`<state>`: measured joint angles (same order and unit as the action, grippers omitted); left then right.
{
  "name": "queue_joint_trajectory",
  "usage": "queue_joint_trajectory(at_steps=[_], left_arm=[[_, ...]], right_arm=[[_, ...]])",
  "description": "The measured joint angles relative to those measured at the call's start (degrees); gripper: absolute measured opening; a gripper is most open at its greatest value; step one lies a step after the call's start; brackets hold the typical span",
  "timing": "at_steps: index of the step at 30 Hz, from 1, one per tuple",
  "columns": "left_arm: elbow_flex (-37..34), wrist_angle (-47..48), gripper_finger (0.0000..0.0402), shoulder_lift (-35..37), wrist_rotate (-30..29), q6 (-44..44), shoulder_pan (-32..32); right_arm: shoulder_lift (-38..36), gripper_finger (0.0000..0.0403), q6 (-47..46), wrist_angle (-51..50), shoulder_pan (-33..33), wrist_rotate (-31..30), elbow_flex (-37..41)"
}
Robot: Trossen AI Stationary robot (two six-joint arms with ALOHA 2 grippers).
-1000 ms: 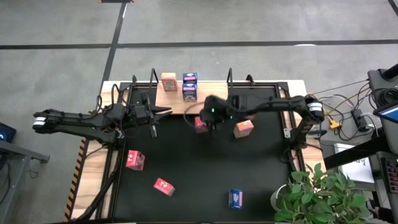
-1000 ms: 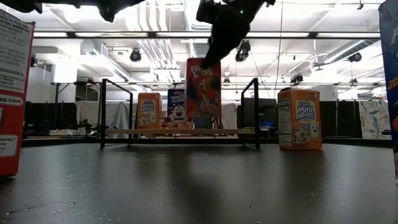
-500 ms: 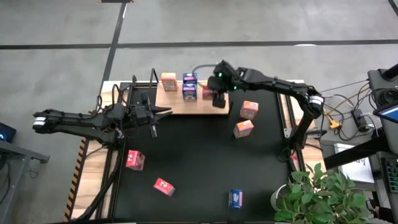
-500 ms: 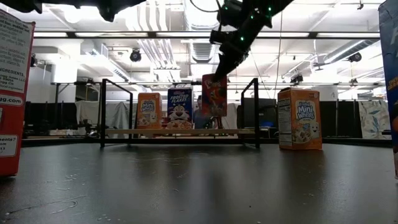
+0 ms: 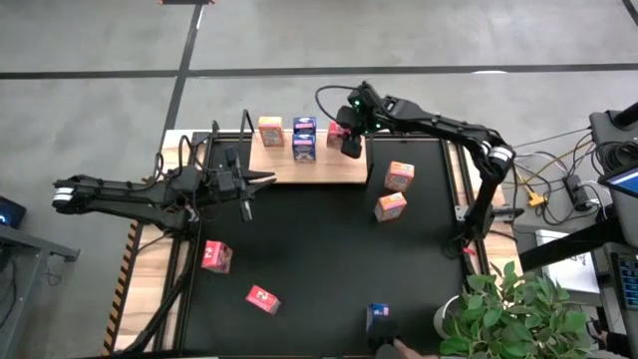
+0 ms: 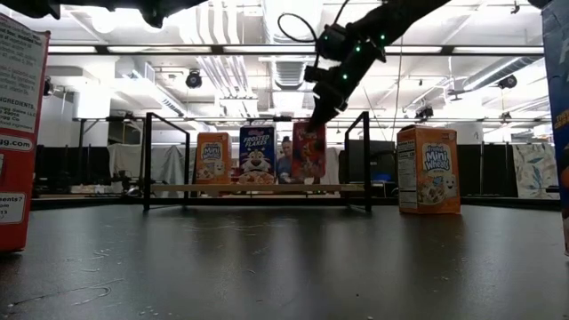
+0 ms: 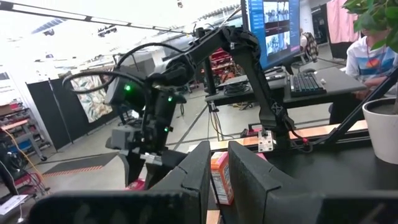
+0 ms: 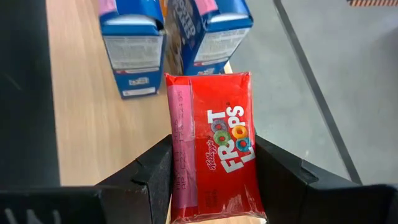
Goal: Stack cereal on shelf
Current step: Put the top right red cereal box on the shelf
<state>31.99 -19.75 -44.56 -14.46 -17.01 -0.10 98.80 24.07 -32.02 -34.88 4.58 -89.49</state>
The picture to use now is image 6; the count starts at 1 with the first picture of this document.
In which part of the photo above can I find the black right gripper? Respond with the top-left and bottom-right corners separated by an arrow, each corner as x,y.
309,44 -> 387,132

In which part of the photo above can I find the blue Frosted Flakes cereal box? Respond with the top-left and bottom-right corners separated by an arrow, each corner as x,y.
541,0 -> 569,258
238,124 -> 277,186

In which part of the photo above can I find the orange Mini Wheats cereal box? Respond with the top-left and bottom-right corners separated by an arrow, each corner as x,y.
195,132 -> 233,186
396,124 -> 462,216

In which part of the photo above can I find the dark screen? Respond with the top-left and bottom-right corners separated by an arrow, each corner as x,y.
340,139 -> 397,183

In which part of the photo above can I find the person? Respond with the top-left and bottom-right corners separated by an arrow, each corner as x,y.
276,135 -> 295,185

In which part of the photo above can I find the black table mat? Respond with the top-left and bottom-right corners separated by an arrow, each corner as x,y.
0,204 -> 569,320

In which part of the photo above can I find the black divider panel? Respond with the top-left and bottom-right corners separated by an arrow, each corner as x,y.
460,142 -> 519,199
34,145 -> 112,187

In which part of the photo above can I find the white cloth cover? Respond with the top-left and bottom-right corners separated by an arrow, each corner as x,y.
106,142 -> 193,186

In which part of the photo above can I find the floral patterned panel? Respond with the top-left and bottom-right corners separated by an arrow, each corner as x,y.
511,142 -> 560,200

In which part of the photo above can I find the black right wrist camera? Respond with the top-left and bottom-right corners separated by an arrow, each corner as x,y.
304,65 -> 334,84

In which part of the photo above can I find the silver air duct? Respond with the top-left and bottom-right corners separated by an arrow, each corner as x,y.
461,56 -> 544,92

